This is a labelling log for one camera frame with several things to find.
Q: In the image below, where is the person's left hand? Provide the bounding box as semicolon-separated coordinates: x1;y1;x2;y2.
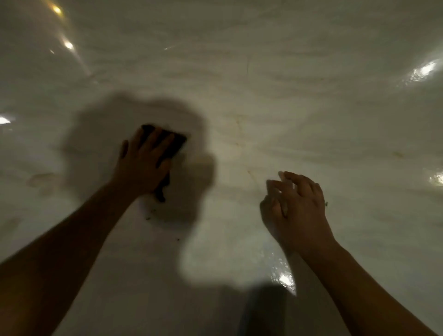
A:
110;126;176;198

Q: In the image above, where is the person's right hand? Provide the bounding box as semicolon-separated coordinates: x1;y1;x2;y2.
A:
260;171;338;257

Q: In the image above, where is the dark cleaning cloth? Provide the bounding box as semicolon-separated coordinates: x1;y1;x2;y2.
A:
141;123;188;203

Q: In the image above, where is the person's right forearm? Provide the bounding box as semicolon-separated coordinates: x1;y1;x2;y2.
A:
293;240;439;336

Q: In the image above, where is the person's left forearm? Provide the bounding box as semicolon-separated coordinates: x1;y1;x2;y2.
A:
0;183;139;336

